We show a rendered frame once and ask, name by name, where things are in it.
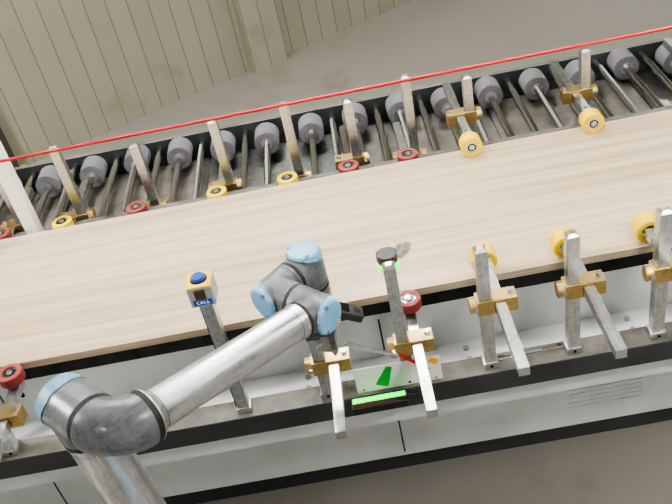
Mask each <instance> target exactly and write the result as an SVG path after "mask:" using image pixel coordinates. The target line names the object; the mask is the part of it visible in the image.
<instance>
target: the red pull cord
mask: <svg viewBox="0 0 672 504"><path fill-rule="evenodd" d="M669 29H672V25H671V26H666V27H661V28H656V29H651V30H646V31H641V32H636V33H631V34H626V35H621V36H616V37H611V38H606V39H601V40H596V41H591V42H586V43H581V44H576V45H571V46H566V47H561V48H556V49H551V50H546V51H541V52H536V53H531V54H526V55H521V56H516V57H511V58H506V59H501V60H496V61H491V62H486V63H481V64H476V65H471V66H466V67H461V68H456V69H451V70H446V71H441V72H436V73H431V74H426V75H421V76H416V77H411V78H406V79H401V80H396V81H391V82H386V83H381V84H376V85H371V86H366V87H361V88H356V89H351V90H346V91H341V92H336V93H331V94H326V95H321V96H316V97H311V98H306V99H301V100H296V101H291V102H286V103H281V104H276V105H271V106H266V107H261V108H256V109H251V110H246V111H241V112H236V113H231V114H226V115H221V116H216V117H211V118H206V119H201V120H196V121H191V122H186V123H181V124H176V125H171V126H166V127H161V128H156V129H151V130H146V131H141V132H136V133H131V134H126V135H121V136H116V137H111V138H106V139H101V140H96V141H91V142H86V143H81V144H76V145H71V146H66V147H61V148H56V149H51V150H46V151H41V152H36V153H31V154H26V155H21V156H16V157H11V158H6V159H1V160H0V163H3V162H8V161H13V160H18V159H23V158H28V157H33V156H38V155H43V154H48V153H53V152H58V151H63V150H68V149H73V148H78V147H83V146H88V145H93V144H98V143H103V142H108V141H113V140H118V139H123V138H128V137H133V136H138V135H143V134H148V133H153V132H158V131H163V130H168V129H173V128H178V127H183V126H188V125H193V124H198V123H203V122H208V121H213V120H218V119H223V118H228V117H233V116H238V115H243V114H248V113H253V112H258V111H263V110H268V109H273V108H278V107H283V106H288V105H293V104H298V103H303V102H308V101H313V100H318V99H323V98H328V97H333V96H338V95H343V94H348V93H353V92H358V91H363V90H368V89H373V88H378V87H383V86H388V85H393V84H398V83H403V82H408V81H413V80H419V79H424V78H429V77H434V76H439V75H444V74H449V73H454V72H459V71H464V70H469V69H474V68H479V67H484V66H489V65H494V64H499V63H504V62H509V61H514V60H519V59H524V58H529V57H534V56H539V55H544V54H549V53H554V52H559V51H564V50H569V49H574V48H579V47H584V46H589V45H594V44H599V43H604V42H609V41H614V40H619V39H624V38H629V37H634V36H639V35H644V34H649V33H654V32H659V31H664V30H669Z"/></svg>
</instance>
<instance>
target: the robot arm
mask: <svg viewBox="0 0 672 504"><path fill-rule="evenodd" d="M285 257H286V260H285V261H284V262H282V263H281V264H280V265H279V266H277V267H276V268H275V269H274V270H273V271H272V272H270V273H269V274H268V275H267V276H266V277H264V278H263V279H262V280H261V281H260V282H257V284H256V285H255V286H254V287H253V288H252V289H251V292H250V297H251V299H252V302H253V304H254V306H255V308H256V309H257V310H258V311H259V312H260V314H262V315H263V316H264V317H266V318H267V319H265V320H263V321H262V322H260V323H258V324H257V325H255V326H253V327H252V328H250V329H249V330H247V331H245V332H244V333H242V334H240V335H239V336H237V337H235V338H234V339H232V340H230V341H229V342H227V343H225V344H224V345H222V346H220V347H219V348H217V349H215V350H214V351H212V352H210V353H209V354H207V355H205V356H204V357H202V358H200V359H199V360H197V361H195V362H194V363H192V364H190V365H189V366H187V367H185V368H184V369H182V370H180V371H179V372H177V373H175V374H174V375H172V376H170V377H169V378H167V379H165V380H164V381H162V382H160V383H159V384H157V385H155V386H154V387H152V388H150V389H149V390H147V391H142V390H139V389H135V390H132V391H131V392H129V393H127V394H125V395H122V396H118V397H112V396H111V395H109V394H108V393H106V392H105V391H103V390H101V389H100V388H98V387H97V386H95V385H94V384H92V383H91V382H89V381H88V380H87V379H86V378H85V377H83V376H79V375H78V374H75V373H63V374H60V375H58V376H56V377H54V378H53V379H51V380H50V381H49V382H48V383H47V384H46V385H45V386H44V387H43V388H42V390H41V391H40V393H39V395H38V399H37V400H36V403H35V412H36V415H37V417H38V418H39V420H40V421H41V423H42V424H44V425H47V426H48V427H49V428H50V429H51V430H52V431H53V432H54V433H55V435H56V436H57V438H58V439H59V440H60V442H61V443H62V445H63V446H64V448H65V449H66V450H67V451H68V452H70V454H71V455H72V457H73V458H74V460H75V461H76V462H77V464H78V465H79V467H80V468H81V470H82V471H83V473H84V474H85V476H86V477H87V478H88V480H89V481H90V483H91V484H92V486H93V487H94V489H95V490H96V491H97V493H98V494H99V496H100V497H101V499H102V500H103V502H104V503H105V504H166V502H165V500H164V499H163V497H162V495H161V494H160V492H159V490H158V489H157V487H156V485H155V484H154V482H153V480H152V479H151V477H150V476H149V474H148V472H147V471H146V469H145V467H144V466H143V464H142V462H141V461H140V459H139V457H138V456H137V454H136V453H139V452H142V451H145V450H147V449H150V448H152V447H153V446H155V445H157V444H158V443H160V442H161V441H163V440H164V439H165V438H166V436H167V430H168V428H169V427H170V426H172V425H173V424H175V423H176V422H178V421H179V420H181V419H182V418H184V417H185V416H187V415H189V414H190V413H192V412H193V411H195V410H196V409H198V408H199V407H201V406H202V405H204V404H205V403H207V402H208V401H210V400H211V399H213V398H215V397H216V396H218V395H219V394H221V393H222V392H224V391H225V390H227V389H228V388H230V387H231V386H233V385H234V384H236V383H238V382H239V381H241V380H242V379H244V378H245V377H247V376H248V375H250V374H251V373H253V372H254V371H256V370H257V369H259V368H260V367H262V366H264V365H265V364H267V363H268V362H270V361H271V360H273V359H274V358H276V357H277V356H279V355H280V354H282V353H283V352H285V351H286V350H288V349H290V348H291V347H293V346H294V345H296V344H297V343H299V342H300V341H302V340H303V339H306V342H308V341H315V342H316V343H318V344H320V345H319V346H317V347H316V351H317V352H332V353H333V354H334V356H336V355H337V354H338V351H339V348H338V342H337V337H336V332H335V328H336V327H337V325H338V323H339V321H340V319H345V320H349V321H353V322H358V323H361V322H362V321H363V319H364V314H363V310H362V307H361V306H356V305H352V304H348V303H344V302H340V301H338V300H337V299H336V298H334V297H332V291H331V287H330V282H329V279H328V275H327V271H326V267H325V263H324V259H323V257H324V255H323V254H322V251H321V248H320V246H319V245H318V244H317V243H315V242H312V241H299V242H295V243H293V244H291V245H290V246H289V247H288V248H287V249H286V251H285Z"/></svg>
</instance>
